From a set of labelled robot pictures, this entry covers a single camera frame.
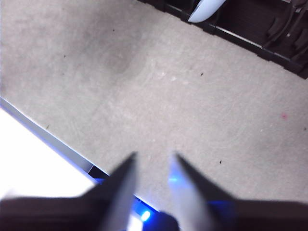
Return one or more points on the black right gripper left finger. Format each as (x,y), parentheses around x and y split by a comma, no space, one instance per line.
(118,192)

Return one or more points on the black base with blue light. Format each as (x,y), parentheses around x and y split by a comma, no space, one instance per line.
(145,215)

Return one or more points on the blue round plate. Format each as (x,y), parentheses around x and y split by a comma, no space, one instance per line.
(204,10)

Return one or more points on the black plate rack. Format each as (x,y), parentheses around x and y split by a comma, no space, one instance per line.
(252,14)

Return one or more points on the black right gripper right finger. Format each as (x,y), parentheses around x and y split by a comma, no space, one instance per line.
(192,197)

